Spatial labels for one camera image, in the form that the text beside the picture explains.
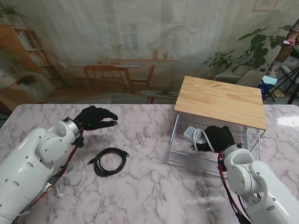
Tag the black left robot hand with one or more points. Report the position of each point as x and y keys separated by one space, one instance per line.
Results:
x=93 y=119

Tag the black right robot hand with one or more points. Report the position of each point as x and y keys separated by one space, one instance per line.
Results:
x=219 y=140

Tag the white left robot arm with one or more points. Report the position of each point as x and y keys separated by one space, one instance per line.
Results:
x=30 y=163

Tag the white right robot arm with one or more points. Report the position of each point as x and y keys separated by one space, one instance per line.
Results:
x=252 y=182

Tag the blue storage box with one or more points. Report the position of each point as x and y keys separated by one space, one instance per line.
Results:
x=264 y=91

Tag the printed backdrop curtain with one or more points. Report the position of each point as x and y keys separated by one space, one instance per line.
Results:
x=93 y=35

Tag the black tripod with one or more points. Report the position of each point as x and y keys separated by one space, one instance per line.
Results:
x=294 y=93

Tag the person in background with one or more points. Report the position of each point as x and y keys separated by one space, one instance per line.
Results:
x=283 y=56

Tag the pink smartphone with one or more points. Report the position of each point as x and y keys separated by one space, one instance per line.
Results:
x=286 y=42

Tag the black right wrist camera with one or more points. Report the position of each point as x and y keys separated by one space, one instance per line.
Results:
x=223 y=166

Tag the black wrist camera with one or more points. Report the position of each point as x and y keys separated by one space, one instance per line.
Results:
x=223 y=166
x=79 y=142

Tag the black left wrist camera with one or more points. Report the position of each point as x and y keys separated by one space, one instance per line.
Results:
x=79 y=142

